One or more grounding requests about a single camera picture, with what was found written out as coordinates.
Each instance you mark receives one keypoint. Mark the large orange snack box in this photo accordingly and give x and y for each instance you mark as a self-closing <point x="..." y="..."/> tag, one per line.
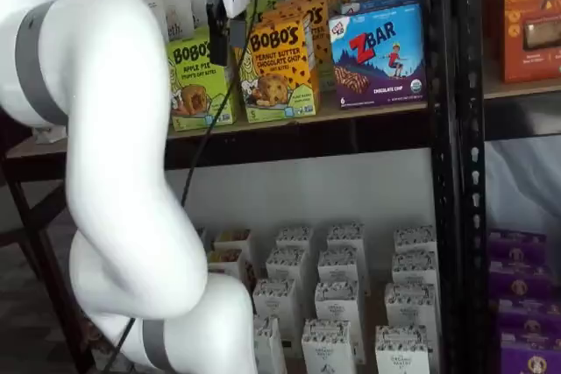
<point x="530" y="19"/>

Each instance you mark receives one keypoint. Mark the white pouch bag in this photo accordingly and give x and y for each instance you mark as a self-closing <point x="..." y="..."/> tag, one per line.
<point x="179" y="15"/>
<point x="154" y="10"/>

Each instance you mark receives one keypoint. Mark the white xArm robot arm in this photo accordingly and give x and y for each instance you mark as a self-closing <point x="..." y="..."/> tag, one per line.
<point x="114" y="129"/>

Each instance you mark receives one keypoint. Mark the black metal shelving unit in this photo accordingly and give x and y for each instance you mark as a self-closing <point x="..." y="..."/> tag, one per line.
<point x="471" y="129"/>
<point x="438" y="172"/>

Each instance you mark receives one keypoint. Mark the white carton with food picture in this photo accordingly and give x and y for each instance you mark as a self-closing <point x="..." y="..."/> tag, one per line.
<point x="225" y="262"/>
<point x="234" y="240"/>

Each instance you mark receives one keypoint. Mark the purple snack box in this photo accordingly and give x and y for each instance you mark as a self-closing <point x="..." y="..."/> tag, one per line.
<point x="519" y="280"/>
<point x="530" y="315"/>
<point x="532" y="356"/>
<point x="515" y="244"/>

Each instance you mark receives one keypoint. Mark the green Bobo's apple pie box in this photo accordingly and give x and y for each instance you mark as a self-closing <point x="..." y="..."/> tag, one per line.
<point x="197" y="80"/>
<point x="267" y="4"/>

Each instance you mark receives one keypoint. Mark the white patterned carton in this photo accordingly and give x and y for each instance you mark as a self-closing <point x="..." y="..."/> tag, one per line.
<point x="339" y="264"/>
<point x="403" y="352"/>
<point x="409" y="304"/>
<point x="346" y="236"/>
<point x="414" y="238"/>
<point x="337" y="301"/>
<point x="414" y="266"/>
<point x="328" y="347"/>
<point x="269" y="347"/>
<point x="285" y="264"/>
<point x="274" y="304"/>
<point x="294" y="238"/>

